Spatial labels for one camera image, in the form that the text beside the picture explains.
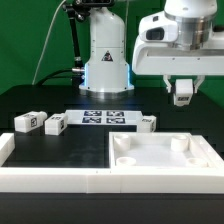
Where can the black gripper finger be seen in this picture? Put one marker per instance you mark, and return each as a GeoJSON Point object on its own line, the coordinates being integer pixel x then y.
{"type": "Point", "coordinates": [197, 83]}
{"type": "Point", "coordinates": [166, 79]}

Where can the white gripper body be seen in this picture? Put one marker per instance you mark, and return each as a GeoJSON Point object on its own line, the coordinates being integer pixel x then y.
{"type": "Point", "coordinates": [177, 45]}

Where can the white square tabletop part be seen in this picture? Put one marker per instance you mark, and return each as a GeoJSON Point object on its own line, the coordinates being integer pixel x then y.
{"type": "Point", "coordinates": [156, 150]}

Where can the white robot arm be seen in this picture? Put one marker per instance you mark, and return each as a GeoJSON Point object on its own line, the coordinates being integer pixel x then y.
{"type": "Point", "coordinates": [106, 71]}

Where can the white plate with fiducial tags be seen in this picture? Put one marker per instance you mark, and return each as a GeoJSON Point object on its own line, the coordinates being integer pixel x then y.
{"type": "Point", "coordinates": [103, 117]}

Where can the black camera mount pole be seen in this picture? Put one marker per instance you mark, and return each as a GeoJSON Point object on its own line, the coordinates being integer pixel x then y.
{"type": "Point", "coordinates": [78, 11]}

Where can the white U-shaped fence wall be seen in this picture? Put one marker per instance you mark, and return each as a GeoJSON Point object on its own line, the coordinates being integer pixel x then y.
{"type": "Point", "coordinates": [112, 179]}

